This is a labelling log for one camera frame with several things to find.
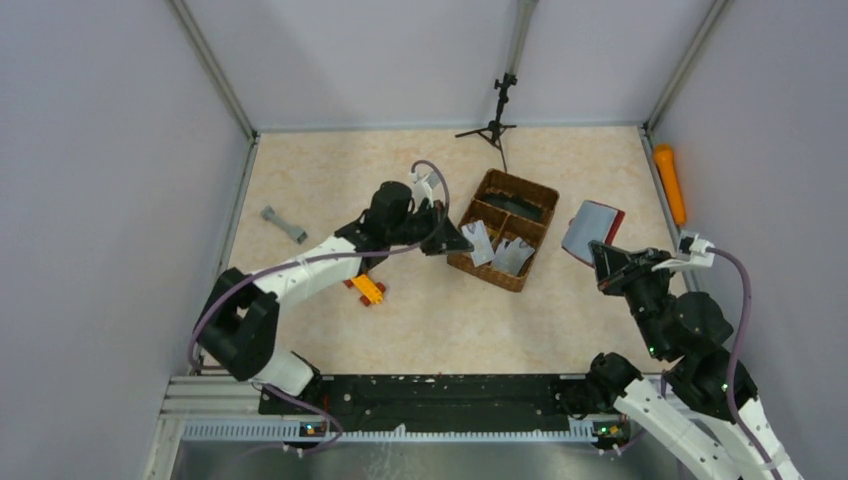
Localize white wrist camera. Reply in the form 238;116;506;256
652;231;715;272
409;170;441;207

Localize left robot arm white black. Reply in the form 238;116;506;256
192;181;473;414

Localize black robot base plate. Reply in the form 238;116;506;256
258;374;627;439

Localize light blue card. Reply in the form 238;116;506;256
561;201;617;265

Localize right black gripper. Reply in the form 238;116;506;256
590;239;678;358

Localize black mini tripod stand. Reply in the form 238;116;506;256
454;72;517;173

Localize orange flashlight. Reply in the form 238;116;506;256
653;144;687;227

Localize white perforated cable duct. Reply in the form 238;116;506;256
182;419;598;443

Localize brown wicker divided basket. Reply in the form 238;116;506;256
447;169;559;293

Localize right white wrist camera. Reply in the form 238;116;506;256
652;231;715;272

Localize black item in basket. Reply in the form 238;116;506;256
482;192;543;223

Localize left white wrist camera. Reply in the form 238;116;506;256
409;170;441;207

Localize grey plastic connector piece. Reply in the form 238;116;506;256
260;205;308;245

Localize silver credit card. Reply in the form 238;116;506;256
461;220;495;267

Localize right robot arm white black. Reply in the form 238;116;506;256
586;235;802;479

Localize silver cards in basket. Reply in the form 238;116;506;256
491;237;535;276

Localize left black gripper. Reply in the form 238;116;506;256
387;200;474;256

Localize yellow toy block car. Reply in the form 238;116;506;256
343;274;386;307

